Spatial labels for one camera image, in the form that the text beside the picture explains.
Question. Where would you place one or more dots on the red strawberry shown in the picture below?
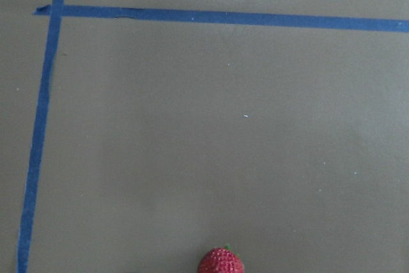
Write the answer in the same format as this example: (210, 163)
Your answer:
(220, 260)

